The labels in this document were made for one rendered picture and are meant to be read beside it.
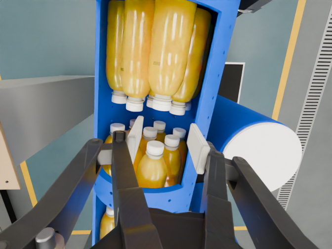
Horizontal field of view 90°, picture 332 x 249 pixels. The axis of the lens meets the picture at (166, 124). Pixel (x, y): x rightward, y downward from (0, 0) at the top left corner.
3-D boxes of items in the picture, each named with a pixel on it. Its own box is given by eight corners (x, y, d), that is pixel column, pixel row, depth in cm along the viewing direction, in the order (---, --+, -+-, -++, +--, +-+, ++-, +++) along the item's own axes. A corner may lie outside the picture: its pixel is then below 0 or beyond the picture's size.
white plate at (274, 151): (232, 205, 61) (230, 203, 62) (307, 180, 59) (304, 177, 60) (209, 143, 52) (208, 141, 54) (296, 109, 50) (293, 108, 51)
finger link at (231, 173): (214, 164, 14) (248, 168, 14) (200, 139, 19) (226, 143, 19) (209, 179, 14) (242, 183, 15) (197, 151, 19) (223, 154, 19)
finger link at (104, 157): (121, 169, 14) (84, 164, 14) (132, 143, 19) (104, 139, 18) (122, 153, 13) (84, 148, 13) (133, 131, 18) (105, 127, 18)
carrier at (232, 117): (189, 126, 145) (220, 114, 143) (229, 204, 62) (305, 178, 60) (177, 96, 136) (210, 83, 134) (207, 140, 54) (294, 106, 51)
